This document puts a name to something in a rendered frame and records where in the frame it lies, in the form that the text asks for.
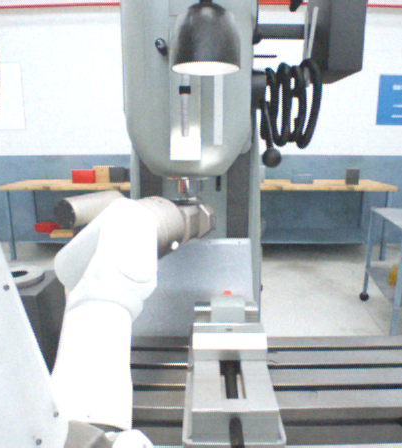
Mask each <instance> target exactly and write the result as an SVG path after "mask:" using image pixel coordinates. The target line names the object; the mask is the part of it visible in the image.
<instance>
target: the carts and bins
mask: <svg viewBox="0 0 402 448"><path fill-rule="evenodd" d="M371 210H372V211H371V220H370V229H369V237H368V246H367V255H366V264H365V266H364V269H365V272H364V281H363V290H362V293H360V294H359V298H360V299H361V300H362V301H367V299H368V298H369V295H368V293H367V290H368V281H369V275H370V278H371V279H372V280H373V281H374V282H375V284H376V285H377V286H378V288H379V290H380V292H381V293H383V295H384V296H385V297H386V299H387V300H388V302H389V304H390V305H392V307H393V313H392V319H391V327H390V333H389V335H395V334H396V328H397V320H398V314H399V310H402V248H401V255H400V262H399V264H397V263H393V266H392V268H383V267H370V265H371V256H372V239H373V231H374V222H375V214H377V215H378V216H381V217H383V219H385V220H386V221H388V222H389V223H391V224H392V225H393V226H394V227H396V228H397V229H399V230H400V231H402V209H394V208H376V207H372V208H371Z"/></svg>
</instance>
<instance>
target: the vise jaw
mask: <svg viewBox="0 0 402 448"><path fill-rule="evenodd" d="M265 332H266V331H265V328H264V326H263V324H262V323H194V324H193V345H192V359H193V360H266V359H267V342H266V334H265Z"/></svg>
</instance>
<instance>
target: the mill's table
mask: <svg viewBox="0 0 402 448"><path fill-rule="evenodd" d="M266 342H267V359H266V360H265V362H266V365H267V368H268V371H269V375H270V378H271V381H272V385H273V391H274V394H275V398H276V401H277V404H278V407H279V411H280V417H281V423H282V426H283V429H284V432H285V436H286V446H328V445H364V444H393V443H402V335H372V336H302V337H266ZM189 344H190V336H131V339H130V358H129V371H130V379H131V385H132V426H131V430H132V431H134V430H136V431H140V432H141V433H142V434H143V435H144V436H145V437H146V438H147V439H148V440H149V441H151V443H152V445H153V446H182V431H183V419H184V406H185V394H186V382H187V372H188V357H189Z"/></svg>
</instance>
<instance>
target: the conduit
mask: <svg viewBox="0 0 402 448"><path fill-rule="evenodd" d="M254 58H277V55H254ZM304 66H305V67H306V68H308V69H309V71H310V74H311V77H312V87H313V88H312V89H313V90H312V101H311V112H310V115H309V119H308V123H307V126H306V128H305V131H304V134H303V133H302V131H303V128H304V127H305V123H306V117H307V110H308V109H307V108H308V107H307V106H308V105H307V103H308V102H307V101H308V100H307V98H308V97H307V96H308V95H307V86H306V81H305V77H304V71H303V68H304ZM263 70H265V72H266V85H267V87H268V86H269V90H270V100H269V101H270V102H269V101H266V104H267V110H268V116H269V122H270V127H271V133H272V138H273V143H274V144H275V145H276V146H277V147H284V146H285V145H286V143H287V142H289V143H293V142H295V141H296V145H297V147H298V148H300V149H305V148H306V147H307V146H308V145H309V143H311V140H312V138H313V135H314V133H315V128H316V126H317V125H316V124H317V122H318V121H317V120H318V118H319V117H318V116H319V115H320V114H319V113H320V109H321V104H322V103H321V102H322V77H321V71H320V68H319V65H318V64H317V63H316V61H314V59H312V58H308V59H304V60H302V61H301V63H300V64H299V66H298V65H292V66H291V67H290V65H288V64H287V63H286V62H280V63H279V65H278V67H277V69H276V72H275V70H274V69H273V68H264V69H263ZM291 79H294V83H293V85H294V86H293V88H292V81H291ZM280 86H281V89H282V90H281V91H282V92H281V93H282V94H281V96H282V97H281V98H282V99H281V100H282V101H281V102H282V103H281V104H282V105H281V112H282V126H281V135H280V134H279V131H278V126H277V120H278V115H279V109H280V107H279V106H280V105H279V104H280V99H279V89H280ZM294 97H295V98H297V100H298V101H297V102H298V105H297V106H298V107H297V108H298V109H297V110H298V111H297V117H295V118H294V119H293V120H294V129H293V131H292V133H291V115H292V114H291V113H292V106H293V105H292V104H293V99H294ZM260 118H261V120H260V137H261V138H262V139H263V140H265V136H264V129H263V122H262V116H261V117H260Z"/></svg>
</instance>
